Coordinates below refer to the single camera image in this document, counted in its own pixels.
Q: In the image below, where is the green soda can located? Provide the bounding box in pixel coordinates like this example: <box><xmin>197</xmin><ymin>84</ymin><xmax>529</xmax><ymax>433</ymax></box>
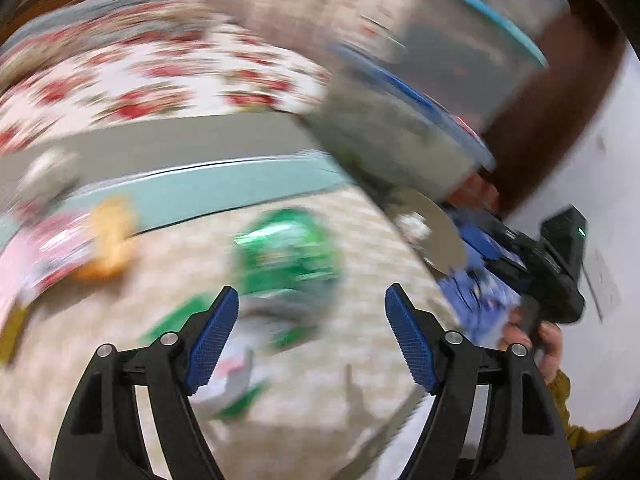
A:
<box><xmin>232</xmin><ymin>207</ymin><xmax>342</xmax><ymax>314</ymax></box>

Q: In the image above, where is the red white snack wrapper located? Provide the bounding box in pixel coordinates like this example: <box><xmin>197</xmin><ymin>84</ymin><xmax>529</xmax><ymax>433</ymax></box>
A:
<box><xmin>12</xmin><ymin>212</ymin><xmax>96</xmax><ymax>297</ymax></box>

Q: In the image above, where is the orange food picture wrapper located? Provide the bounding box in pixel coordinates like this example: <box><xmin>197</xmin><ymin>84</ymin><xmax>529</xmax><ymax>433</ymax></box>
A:
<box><xmin>203</xmin><ymin>347</ymin><xmax>269</xmax><ymax>419</ymax></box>

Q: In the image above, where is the person's right hand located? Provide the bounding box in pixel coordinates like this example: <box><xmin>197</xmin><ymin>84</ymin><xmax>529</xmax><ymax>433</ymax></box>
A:
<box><xmin>498</xmin><ymin>307</ymin><xmax>563</xmax><ymax>385</ymax></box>

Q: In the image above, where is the round cardboard disc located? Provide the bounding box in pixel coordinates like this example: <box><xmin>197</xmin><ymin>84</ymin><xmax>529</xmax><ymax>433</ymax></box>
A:
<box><xmin>385</xmin><ymin>188</ymin><xmax>469</xmax><ymax>275</ymax></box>

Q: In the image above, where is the yellow pink cardboard box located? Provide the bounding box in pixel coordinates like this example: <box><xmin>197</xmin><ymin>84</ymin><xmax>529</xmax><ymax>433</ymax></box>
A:
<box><xmin>1</xmin><ymin>235</ymin><xmax>50</xmax><ymax>365</ymax></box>

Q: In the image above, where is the middle clear teal-rimmed bin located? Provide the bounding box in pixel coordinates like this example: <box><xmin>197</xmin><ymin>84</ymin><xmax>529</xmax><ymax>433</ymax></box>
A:
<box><xmin>386</xmin><ymin>0</ymin><xmax>548</xmax><ymax>132</ymax></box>

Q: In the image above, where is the beige chevron quilt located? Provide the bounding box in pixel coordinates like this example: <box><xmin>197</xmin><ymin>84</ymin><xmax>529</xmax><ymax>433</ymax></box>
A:
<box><xmin>0</xmin><ymin>112</ymin><xmax>467</xmax><ymax>480</ymax></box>

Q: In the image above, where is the crumpled white red tissue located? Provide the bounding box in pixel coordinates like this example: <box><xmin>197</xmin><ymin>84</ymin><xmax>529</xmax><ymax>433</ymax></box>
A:
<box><xmin>15</xmin><ymin>148</ymin><xmax>79</xmax><ymax>206</ymax></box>

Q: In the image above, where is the floral bed sheet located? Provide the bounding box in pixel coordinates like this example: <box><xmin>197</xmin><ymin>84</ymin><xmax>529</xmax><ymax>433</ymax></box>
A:
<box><xmin>1</xmin><ymin>24</ymin><xmax>331</xmax><ymax>155</ymax></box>

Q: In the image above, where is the floral patchwork pillow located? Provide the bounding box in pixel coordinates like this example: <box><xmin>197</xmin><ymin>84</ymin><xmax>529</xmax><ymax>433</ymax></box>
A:
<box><xmin>1</xmin><ymin>0</ymin><xmax>213</xmax><ymax>56</ymax></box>

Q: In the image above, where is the clear bin with blue handle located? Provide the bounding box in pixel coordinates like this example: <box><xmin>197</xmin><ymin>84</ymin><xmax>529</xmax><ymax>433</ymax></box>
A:
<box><xmin>306</xmin><ymin>44</ymin><xmax>496</xmax><ymax>202</ymax></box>

